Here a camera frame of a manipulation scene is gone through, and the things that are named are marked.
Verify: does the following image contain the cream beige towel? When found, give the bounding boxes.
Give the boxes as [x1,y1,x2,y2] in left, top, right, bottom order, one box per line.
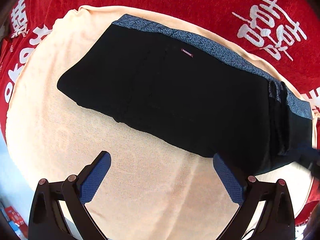
[4,4,316,240]

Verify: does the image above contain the red blanket with white characters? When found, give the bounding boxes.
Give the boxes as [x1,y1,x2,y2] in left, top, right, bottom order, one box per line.
[1,0,319,216]

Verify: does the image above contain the black pants with grey waistband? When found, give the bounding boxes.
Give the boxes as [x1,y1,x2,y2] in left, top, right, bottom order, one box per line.
[57,14,312,175]

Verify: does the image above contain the black cable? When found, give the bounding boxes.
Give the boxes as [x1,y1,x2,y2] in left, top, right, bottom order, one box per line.
[240,228,256,240]

